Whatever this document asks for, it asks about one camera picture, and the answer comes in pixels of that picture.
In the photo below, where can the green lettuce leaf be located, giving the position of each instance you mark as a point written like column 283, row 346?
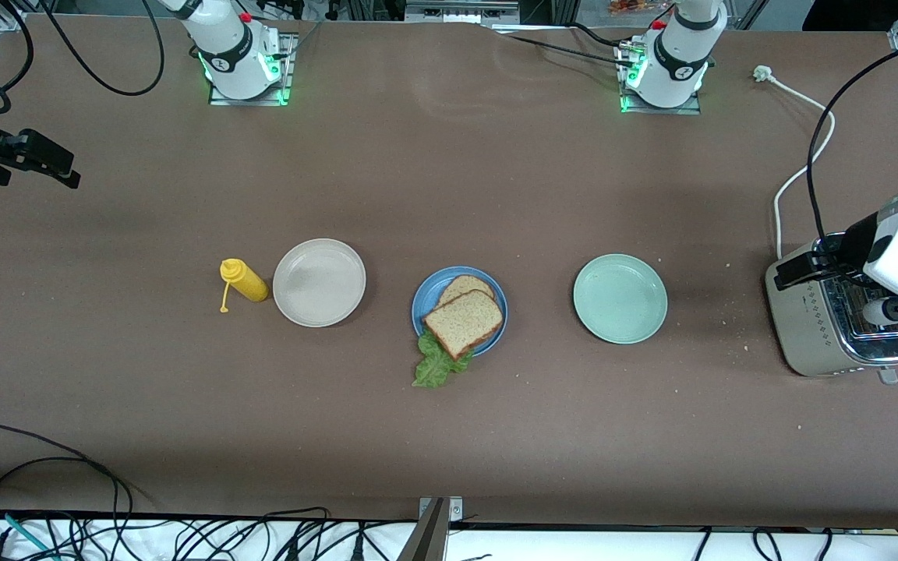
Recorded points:
column 433, row 366

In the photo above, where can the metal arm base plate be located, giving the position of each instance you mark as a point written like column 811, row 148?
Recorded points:
column 246, row 102
column 652, row 111

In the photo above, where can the pale green round plate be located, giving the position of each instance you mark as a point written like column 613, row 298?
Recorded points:
column 620, row 300

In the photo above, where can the brown toast bread slice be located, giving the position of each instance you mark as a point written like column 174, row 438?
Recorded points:
column 457, row 287
column 463, row 321

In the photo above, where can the yellow mustard squeeze bottle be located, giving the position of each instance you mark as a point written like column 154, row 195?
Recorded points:
column 246, row 282

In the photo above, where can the grey metal table bracket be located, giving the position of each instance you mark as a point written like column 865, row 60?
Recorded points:
column 429, row 538

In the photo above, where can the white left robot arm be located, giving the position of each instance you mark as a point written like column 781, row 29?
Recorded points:
column 679, row 62

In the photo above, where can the orange patterned object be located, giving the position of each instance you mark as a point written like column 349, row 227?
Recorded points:
column 628, row 6

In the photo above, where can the grey metal rack part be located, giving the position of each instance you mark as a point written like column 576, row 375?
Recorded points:
column 461, row 12

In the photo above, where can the beige round plate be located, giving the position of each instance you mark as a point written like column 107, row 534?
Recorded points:
column 319, row 282

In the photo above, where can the beige and chrome toaster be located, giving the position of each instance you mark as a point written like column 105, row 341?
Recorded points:
column 807, row 335

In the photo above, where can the blue round plate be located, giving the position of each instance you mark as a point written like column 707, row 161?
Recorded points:
column 427, row 292

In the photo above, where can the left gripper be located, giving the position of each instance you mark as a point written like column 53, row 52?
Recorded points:
column 854, row 239

